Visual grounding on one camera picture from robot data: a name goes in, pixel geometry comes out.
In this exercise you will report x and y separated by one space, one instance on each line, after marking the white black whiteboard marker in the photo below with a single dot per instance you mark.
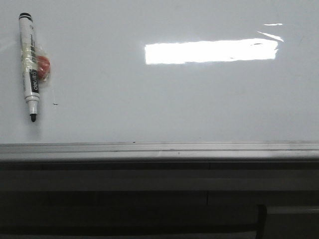
29 64

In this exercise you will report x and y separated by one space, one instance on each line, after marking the white whiteboard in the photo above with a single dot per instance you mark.
164 70

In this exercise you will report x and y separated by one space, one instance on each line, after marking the aluminium whiteboard tray rail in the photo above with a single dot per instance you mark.
159 152

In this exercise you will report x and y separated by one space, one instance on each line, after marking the orange round magnet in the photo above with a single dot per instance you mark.
43 67

